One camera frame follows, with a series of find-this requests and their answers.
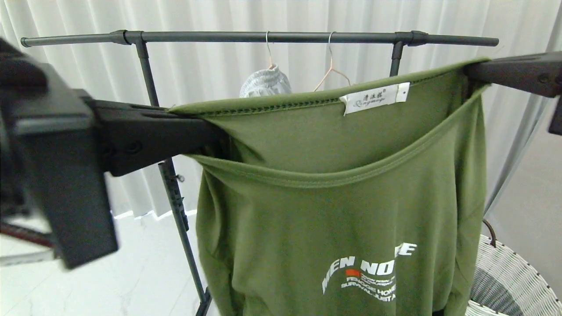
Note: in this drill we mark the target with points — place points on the black clothes rack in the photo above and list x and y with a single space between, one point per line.
219 37

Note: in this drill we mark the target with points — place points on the white curtain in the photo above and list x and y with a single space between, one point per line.
307 13

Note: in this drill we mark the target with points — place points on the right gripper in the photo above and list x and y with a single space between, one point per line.
556 118

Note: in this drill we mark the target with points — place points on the white laundry basket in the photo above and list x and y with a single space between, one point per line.
513 281

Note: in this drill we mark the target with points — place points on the olive green garment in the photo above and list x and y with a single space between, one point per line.
329 219

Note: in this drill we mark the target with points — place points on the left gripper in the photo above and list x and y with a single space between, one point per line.
57 175

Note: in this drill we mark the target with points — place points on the pale grey shorts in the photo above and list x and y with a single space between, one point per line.
265 83

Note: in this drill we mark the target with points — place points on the pink clothes hanger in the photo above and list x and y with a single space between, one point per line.
332 66
269 57

